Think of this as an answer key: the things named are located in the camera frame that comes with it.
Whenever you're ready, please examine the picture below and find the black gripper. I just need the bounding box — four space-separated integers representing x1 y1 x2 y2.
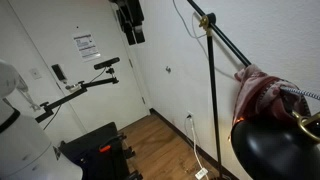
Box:
109 0 146 46

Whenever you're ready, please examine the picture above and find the black floor lamp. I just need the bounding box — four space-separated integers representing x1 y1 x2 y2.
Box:
185 0 320 180

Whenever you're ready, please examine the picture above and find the white paper notice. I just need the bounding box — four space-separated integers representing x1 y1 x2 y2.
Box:
72 32 101 63

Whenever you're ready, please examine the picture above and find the white door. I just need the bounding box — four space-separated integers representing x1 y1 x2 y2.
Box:
8 0 151 134

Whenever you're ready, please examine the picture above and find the black electronic door lock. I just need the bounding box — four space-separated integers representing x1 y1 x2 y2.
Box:
51 63 68 84

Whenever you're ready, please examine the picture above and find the dark baseboard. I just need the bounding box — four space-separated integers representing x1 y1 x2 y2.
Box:
149 107 239 180

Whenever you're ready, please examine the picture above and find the orange cart latch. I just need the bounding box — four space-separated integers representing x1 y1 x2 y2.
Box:
99 144 112 153

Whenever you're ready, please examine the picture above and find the black equipment cart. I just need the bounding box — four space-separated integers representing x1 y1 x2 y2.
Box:
59 121 144 180

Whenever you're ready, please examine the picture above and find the red patterned cloth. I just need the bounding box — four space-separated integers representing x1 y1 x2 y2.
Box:
232 63 313 126

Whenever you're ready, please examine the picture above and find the white power adapter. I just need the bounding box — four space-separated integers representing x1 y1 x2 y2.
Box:
194 167 209 180

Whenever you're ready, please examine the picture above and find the black stereo camera bar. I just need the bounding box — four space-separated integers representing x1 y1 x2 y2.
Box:
93 56 121 71

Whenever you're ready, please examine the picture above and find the silver door handle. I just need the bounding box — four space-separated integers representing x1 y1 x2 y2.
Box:
64 82 83 93

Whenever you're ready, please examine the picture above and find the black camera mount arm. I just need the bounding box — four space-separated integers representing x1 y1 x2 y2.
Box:
34 67 120 124

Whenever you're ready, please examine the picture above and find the white light switch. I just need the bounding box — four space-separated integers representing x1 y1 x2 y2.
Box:
29 67 43 80

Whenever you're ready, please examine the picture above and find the black camera cable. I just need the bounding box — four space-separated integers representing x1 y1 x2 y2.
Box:
42 68 107 131

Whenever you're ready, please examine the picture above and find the white wall phone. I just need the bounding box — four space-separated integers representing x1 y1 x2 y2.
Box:
14 74 41 112

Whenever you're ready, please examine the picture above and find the white power cable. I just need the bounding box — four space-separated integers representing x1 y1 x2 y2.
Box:
184 115 206 172

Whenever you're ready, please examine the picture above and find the braided lamp cord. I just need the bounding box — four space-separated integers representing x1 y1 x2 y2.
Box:
172 0 320 101

